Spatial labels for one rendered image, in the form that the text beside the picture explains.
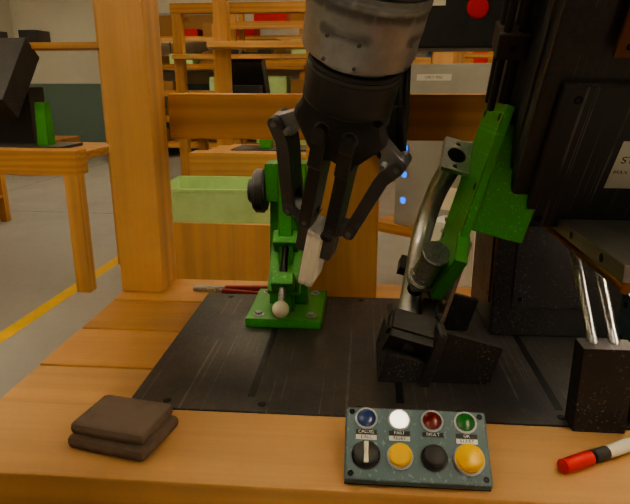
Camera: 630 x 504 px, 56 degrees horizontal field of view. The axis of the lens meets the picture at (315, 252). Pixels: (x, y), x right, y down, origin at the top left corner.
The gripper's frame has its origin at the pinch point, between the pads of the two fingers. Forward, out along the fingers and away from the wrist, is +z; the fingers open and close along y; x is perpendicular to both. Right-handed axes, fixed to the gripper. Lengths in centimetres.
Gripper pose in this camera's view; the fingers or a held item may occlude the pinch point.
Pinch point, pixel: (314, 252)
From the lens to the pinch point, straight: 58.6
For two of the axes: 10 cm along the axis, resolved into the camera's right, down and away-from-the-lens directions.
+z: -1.6, 7.4, 6.5
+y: 9.0, 3.8, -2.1
